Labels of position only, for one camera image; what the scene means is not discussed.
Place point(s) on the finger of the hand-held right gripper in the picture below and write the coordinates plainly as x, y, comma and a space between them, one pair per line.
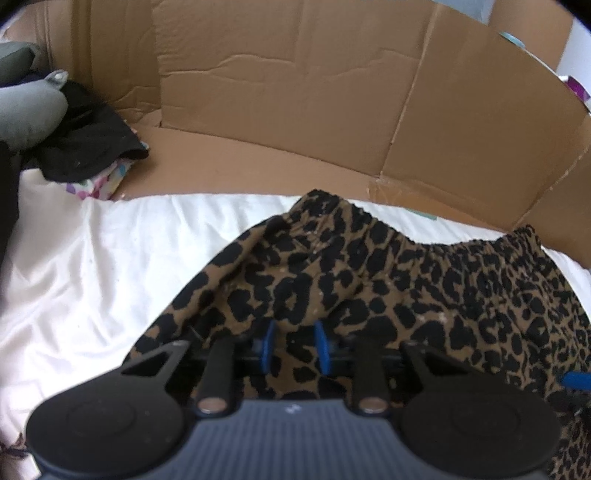
577, 381

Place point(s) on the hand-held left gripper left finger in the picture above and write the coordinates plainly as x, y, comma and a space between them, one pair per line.
268, 346

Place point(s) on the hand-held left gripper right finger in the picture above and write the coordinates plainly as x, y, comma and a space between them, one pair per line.
323, 346

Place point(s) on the leopard print skirt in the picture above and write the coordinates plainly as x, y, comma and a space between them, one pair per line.
369, 267

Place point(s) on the white printed blanket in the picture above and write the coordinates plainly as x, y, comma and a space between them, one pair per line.
92, 277

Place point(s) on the colourful dotted cloth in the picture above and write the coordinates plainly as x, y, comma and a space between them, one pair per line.
99, 184

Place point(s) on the brown cardboard sheet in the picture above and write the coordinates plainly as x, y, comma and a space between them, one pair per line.
300, 92

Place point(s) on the black crumpled cloth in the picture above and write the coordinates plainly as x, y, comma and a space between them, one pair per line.
87, 138

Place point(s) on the purple patterned object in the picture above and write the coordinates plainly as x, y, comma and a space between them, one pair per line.
579, 87

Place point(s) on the grey neck pillow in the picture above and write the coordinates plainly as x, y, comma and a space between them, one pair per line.
23, 106

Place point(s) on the teal object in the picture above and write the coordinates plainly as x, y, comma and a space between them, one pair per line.
512, 39

